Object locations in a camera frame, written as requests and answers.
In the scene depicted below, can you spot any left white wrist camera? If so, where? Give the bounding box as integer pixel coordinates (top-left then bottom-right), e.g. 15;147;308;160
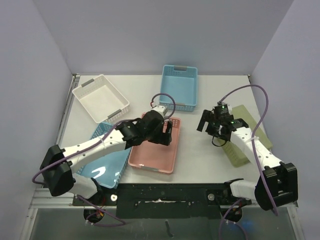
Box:
151;105;168;119

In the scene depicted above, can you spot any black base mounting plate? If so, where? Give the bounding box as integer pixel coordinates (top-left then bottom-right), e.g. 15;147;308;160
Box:
72;183;251;220

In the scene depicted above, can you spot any large light blue basket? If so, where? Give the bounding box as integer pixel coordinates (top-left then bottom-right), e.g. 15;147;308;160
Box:
71;122;131;189

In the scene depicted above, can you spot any white perforated plastic basket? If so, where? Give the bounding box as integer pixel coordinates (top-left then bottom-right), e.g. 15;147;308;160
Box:
72;74;130;124

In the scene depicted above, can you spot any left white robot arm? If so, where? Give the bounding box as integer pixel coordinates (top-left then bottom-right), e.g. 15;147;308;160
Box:
39;110;173;206

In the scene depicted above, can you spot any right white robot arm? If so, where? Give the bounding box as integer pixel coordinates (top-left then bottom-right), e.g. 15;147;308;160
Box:
197;104;299;211

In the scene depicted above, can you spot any pink perforated plastic basket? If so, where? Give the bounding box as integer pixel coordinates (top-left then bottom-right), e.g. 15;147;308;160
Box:
128;117;181;174

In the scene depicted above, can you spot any olive green plastic basket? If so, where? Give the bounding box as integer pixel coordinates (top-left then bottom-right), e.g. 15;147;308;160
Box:
222;104;273;168

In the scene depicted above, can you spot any aluminium frame rail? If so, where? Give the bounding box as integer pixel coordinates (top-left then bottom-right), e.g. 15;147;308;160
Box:
32;74;80;197

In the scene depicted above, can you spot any small light blue basket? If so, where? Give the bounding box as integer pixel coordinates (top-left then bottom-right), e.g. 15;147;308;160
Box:
160;64;199;112

